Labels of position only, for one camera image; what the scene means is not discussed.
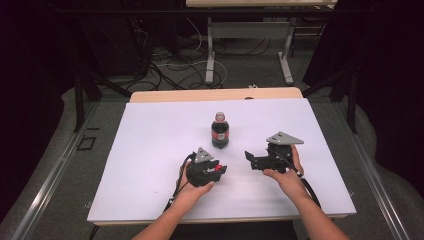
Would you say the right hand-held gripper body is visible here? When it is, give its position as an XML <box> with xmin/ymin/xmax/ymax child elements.
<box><xmin>264</xmin><ymin>131</ymin><xmax>305</xmax><ymax>175</ymax></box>

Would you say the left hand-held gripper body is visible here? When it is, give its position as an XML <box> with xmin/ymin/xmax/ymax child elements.
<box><xmin>185</xmin><ymin>146</ymin><xmax>218</xmax><ymax>188</ymax></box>

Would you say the dark soda bottle red label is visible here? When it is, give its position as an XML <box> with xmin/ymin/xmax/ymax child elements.
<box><xmin>210</xmin><ymin>111</ymin><xmax>231</xmax><ymax>150</ymax></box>

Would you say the person's left hand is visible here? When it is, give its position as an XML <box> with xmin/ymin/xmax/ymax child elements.
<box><xmin>174</xmin><ymin>163</ymin><xmax>216</xmax><ymax>210</ymax></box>

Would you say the person's right hand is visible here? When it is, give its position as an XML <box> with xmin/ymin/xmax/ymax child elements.
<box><xmin>262</xmin><ymin>143</ymin><xmax>312</xmax><ymax>202</ymax></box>

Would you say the white table mat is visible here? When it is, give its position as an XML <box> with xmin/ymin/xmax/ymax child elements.
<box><xmin>87</xmin><ymin>97</ymin><xmax>357</xmax><ymax>224</ymax></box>

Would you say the wooden table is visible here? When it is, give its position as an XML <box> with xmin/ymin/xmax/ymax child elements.
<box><xmin>86</xmin><ymin>87</ymin><xmax>358</xmax><ymax>227</ymax></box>

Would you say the black metal stand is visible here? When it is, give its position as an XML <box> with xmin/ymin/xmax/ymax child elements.
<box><xmin>73</xmin><ymin>63</ymin><xmax>133</xmax><ymax>133</ymax></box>
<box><xmin>301</xmin><ymin>64</ymin><xmax>360</xmax><ymax>135</ymax></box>

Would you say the white-legged desk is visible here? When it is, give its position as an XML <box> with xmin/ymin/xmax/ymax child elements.
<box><xmin>185</xmin><ymin>0</ymin><xmax>338</xmax><ymax>86</ymax></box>

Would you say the dark curtain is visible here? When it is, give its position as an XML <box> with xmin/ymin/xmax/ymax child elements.
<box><xmin>303</xmin><ymin>0</ymin><xmax>424</xmax><ymax>198</ymax></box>
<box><xmin>0</xmin><ymin>0</ymin><xmax>84</xmax><ymax>223</ymax></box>

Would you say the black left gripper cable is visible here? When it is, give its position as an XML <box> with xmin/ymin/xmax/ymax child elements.
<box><xmin>162</xmin><ymin>152</ymin><xmax>198</xmax><ymax>213</ymax></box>

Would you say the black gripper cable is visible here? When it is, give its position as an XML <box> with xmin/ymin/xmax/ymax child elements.
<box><xmin>273</xmin><ymin>151</ymin><xmax>323</xmax><ymax>210</ymax></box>
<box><xmin>162</xmin><ymin>152</ymin><xmax>198</xmax><ymax>213</ymax></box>

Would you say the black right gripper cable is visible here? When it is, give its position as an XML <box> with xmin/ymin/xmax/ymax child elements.
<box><xmin>273</xmin><ymin>151</ymin><xmax>323</xmax><ymax>210</ymax></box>

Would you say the white floor cable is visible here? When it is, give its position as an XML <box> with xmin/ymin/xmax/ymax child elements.
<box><xmin>156</xmin><ymin>16</ymin><xmax>229</xmax><ymax>90</ymax></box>

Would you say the metal floor rail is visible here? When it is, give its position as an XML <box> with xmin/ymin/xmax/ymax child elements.
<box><xmin>10</xmin><ymin>100</ymin><xmax>101</xmax><ymax>240</ymax></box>
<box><xmin>332</xmin><ymin>99</ymin><xmax>412</xmax><ymax>240</ymax></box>

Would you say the tangle of black floor cables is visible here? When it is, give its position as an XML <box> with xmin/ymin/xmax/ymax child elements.
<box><xmin>126</xmin><ymin>16</ymin><xmax>273</xmax><ymax>92</ymax></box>

